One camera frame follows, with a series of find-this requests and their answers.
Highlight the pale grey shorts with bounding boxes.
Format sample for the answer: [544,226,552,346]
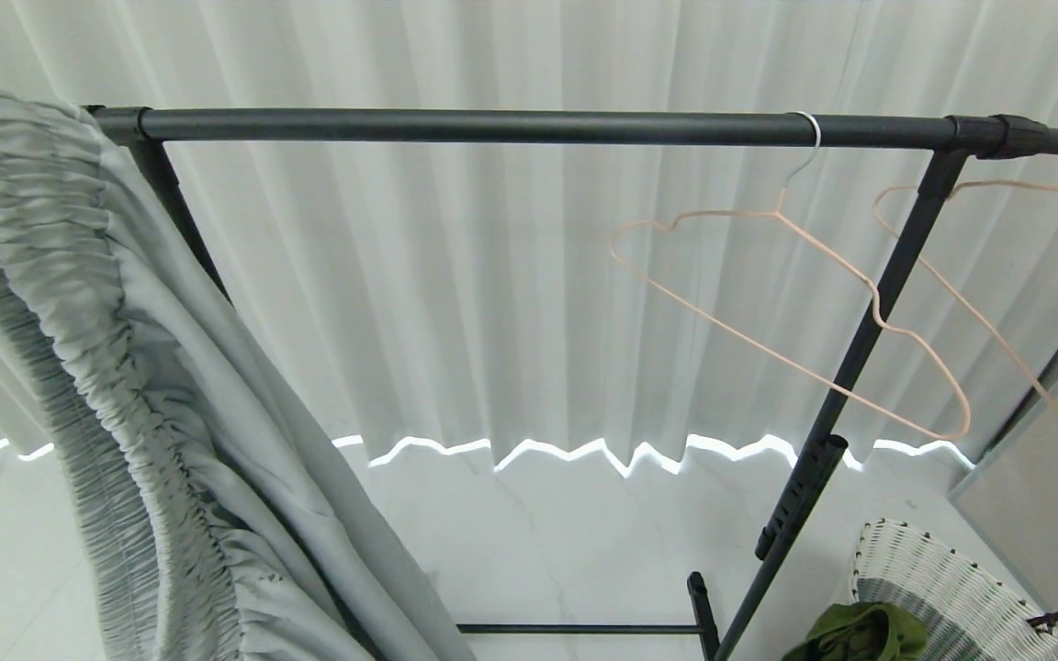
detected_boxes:
[0,84,454,661]

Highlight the black clothes rack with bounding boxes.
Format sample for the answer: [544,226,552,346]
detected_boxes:
[79,104,1058,661]

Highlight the white laundry basket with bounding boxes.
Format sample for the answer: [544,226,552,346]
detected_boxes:
[849,519,1058,661]

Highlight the white curtain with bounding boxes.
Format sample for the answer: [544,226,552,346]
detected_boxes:
[0,0,1058,478]

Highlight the green garment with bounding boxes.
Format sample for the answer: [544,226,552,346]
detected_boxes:
[780,601,931,661]

